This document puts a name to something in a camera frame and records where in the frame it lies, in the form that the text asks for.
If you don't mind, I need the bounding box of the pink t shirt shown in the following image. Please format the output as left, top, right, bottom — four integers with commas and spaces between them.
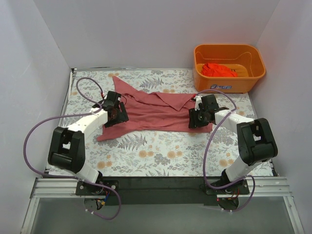
97, 76, 212, 142

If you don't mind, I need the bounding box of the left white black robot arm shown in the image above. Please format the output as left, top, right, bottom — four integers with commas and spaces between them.
48, 91, 129, 195

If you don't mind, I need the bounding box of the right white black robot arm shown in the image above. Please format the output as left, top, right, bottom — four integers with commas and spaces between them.
189, 95, 278, 194

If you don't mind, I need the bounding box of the orange t shirt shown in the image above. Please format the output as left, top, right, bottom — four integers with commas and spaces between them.
201, 63, 238, 77

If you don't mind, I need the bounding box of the orange plastic basket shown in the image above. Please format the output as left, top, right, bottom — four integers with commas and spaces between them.
193, 44, 266, 93

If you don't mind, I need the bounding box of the floral patterned table mat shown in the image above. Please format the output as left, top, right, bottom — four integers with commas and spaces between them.
48, 69, 273, 177

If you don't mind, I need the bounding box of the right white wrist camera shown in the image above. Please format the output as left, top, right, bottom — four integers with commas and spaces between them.
192, 96, 203, 111

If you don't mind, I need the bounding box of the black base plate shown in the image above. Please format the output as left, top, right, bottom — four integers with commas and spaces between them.
75, 176, 251, 209

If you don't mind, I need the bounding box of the aluminium rail frame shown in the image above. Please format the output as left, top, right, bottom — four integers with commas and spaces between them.
21, 176, 304, 234

